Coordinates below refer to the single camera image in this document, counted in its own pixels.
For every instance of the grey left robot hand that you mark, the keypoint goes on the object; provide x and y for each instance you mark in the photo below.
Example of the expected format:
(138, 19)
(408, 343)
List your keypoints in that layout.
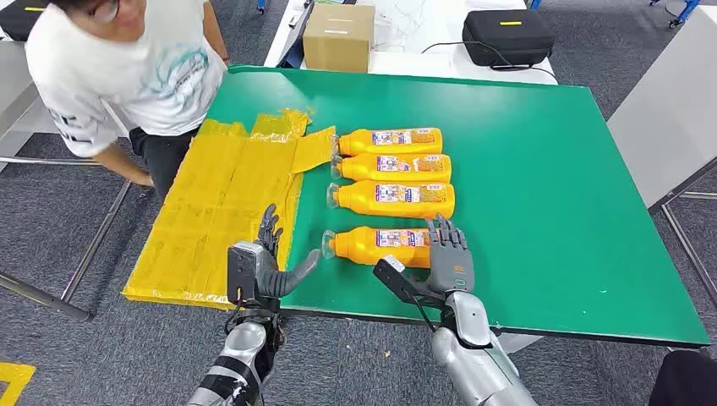
(271, 277)

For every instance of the brown cardboard box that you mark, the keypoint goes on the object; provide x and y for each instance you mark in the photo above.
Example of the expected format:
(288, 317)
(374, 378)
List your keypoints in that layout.
(339, 39)

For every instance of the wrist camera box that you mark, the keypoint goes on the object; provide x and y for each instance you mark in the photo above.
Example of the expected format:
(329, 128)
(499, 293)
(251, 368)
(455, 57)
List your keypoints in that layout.
(395, 277)
(242, 272)

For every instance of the person's right hand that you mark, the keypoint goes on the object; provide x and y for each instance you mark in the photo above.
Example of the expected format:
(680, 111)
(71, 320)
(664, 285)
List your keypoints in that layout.
(144, 180)

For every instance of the blue metal cart frame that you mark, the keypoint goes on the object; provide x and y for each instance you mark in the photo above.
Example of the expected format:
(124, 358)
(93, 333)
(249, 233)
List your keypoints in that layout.
(686, 11)

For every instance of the black zip case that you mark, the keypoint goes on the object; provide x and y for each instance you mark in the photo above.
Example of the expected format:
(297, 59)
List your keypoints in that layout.
(17, 19)

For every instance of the white background table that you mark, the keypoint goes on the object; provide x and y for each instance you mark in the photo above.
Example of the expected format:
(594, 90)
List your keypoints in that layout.
(425, 33)

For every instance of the person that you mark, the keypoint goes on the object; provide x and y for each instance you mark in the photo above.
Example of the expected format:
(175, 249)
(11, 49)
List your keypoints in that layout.
(140, 73)

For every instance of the white table foot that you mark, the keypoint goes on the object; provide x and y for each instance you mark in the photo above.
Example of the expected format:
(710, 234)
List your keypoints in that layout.
(515, 343)

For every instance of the black eyeglasses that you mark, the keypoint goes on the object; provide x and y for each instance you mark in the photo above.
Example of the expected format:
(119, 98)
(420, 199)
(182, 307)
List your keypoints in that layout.
(107, 12)

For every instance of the orange detergent bottle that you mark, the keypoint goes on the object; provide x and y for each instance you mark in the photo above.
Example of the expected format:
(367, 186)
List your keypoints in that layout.
(358, 168)
(358, 143)
(358, 249)
(358, 199)

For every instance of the black object on floor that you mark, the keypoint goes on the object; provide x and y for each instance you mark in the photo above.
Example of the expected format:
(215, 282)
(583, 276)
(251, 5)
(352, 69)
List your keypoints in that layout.
(683, 381)

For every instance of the yellow floor tape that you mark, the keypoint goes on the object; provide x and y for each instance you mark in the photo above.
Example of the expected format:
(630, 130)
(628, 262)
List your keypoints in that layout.
(14, 378)

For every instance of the yellow taped cardboard mat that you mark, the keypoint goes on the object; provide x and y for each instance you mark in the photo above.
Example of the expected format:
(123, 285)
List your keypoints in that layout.
(213, 213)

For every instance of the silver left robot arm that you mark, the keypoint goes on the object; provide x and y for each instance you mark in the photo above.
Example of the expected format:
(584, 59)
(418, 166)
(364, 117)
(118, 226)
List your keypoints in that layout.
(241, 347)

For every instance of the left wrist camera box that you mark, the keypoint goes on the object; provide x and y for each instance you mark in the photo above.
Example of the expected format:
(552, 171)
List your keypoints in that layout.
(242, 272)

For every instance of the grey table with metal frame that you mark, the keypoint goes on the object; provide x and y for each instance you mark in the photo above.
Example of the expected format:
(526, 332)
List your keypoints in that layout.
(661, 112)

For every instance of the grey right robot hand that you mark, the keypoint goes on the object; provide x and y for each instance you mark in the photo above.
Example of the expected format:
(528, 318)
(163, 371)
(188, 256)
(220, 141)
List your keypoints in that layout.
(451, 263)

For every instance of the person's right forearm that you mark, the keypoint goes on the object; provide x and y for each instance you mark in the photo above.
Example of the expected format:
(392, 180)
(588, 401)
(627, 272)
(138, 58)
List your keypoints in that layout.
(117, 163)

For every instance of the steel side table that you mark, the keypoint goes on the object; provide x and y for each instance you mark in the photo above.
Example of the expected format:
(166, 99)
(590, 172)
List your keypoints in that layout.
(11, 78)

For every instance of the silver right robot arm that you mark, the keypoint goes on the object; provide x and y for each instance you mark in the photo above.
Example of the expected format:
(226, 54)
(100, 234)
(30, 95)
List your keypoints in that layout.
(476, 364)

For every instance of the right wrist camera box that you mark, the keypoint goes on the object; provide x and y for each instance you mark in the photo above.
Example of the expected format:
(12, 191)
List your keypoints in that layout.
(395, 277)

